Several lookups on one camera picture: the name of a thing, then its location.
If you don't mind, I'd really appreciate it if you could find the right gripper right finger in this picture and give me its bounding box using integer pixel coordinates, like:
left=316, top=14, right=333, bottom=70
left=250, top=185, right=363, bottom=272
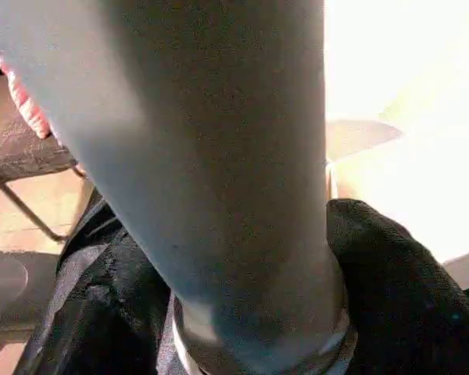
left=326, top=198, right=469, bottom=375

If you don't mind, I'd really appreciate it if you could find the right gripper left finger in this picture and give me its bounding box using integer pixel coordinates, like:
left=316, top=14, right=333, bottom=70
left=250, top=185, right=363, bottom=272
left=16, top=230, right=177, bottom=375

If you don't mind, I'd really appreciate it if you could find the white plastic table leg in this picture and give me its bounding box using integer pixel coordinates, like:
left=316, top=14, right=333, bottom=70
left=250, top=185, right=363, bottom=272
left=0, top=0, right=357, bottom=375

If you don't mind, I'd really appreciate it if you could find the grey round floor disc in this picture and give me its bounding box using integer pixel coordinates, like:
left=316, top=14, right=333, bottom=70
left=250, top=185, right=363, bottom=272
left=0, top=248, right=62, bottom=346

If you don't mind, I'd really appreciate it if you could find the grey upholstered stool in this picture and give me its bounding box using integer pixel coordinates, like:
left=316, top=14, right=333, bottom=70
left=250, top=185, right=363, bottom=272
left=0, top=109, right=93, bottom=243

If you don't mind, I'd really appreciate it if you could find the pink cloth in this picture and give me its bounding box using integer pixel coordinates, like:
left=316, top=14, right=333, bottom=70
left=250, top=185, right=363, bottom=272
left=0, top=51, right=54, bottom=141

